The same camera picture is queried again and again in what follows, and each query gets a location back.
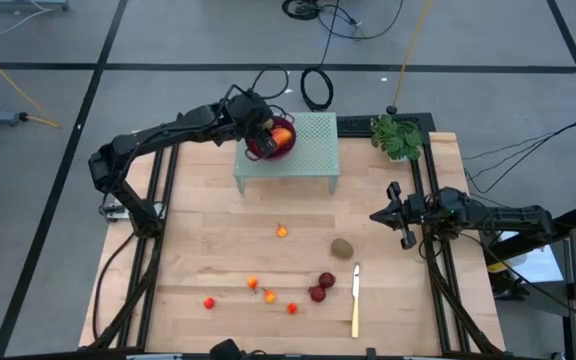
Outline black coiled hanging cable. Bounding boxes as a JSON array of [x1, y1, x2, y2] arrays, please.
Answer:
[[300, 0, 342, 112]]

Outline yellow floor cable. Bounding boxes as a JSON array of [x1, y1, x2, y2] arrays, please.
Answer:
[[0, 39, 62, 129]]

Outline black floor cable tangle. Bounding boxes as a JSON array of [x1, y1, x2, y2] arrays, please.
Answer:
[[281, 0, 405, 41]]

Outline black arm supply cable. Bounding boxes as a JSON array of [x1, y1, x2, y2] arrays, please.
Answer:
[[91, 232, 137, 344]]

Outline yellow hanging cable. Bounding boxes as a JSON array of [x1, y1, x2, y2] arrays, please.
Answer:
[[386, 0, 433, 115]]

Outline black aluminium table frame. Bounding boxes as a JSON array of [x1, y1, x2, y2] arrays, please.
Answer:
[[78, 112, 507, 359]]

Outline red orange mango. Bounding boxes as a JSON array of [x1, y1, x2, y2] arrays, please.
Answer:
[[270, 127, 294, 149]]

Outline white board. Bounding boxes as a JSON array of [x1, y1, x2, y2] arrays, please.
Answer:
[[490, 230, 567, 286]]

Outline green potted plant white pot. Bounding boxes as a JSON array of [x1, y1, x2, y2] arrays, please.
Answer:
[[370, 113, 424, 163]]

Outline white floor cable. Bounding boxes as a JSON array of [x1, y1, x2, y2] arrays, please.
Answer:
[[0, 7, 52, 49]]

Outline table knife with wooden handle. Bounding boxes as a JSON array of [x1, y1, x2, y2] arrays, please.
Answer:
[[350, 262, 362, 339]]

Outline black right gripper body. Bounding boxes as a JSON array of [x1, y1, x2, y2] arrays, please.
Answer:
[[386, 181, 442, 250]]

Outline purple plastic colander bowl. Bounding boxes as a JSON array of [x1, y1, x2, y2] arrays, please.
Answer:
[[244, 114, 298, 162]]

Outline mint green perforated riser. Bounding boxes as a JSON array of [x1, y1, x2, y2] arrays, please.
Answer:
[[232, 112, 342, 196]]

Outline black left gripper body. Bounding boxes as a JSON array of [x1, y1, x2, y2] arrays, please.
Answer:
[[227, 91, 275, 139]]

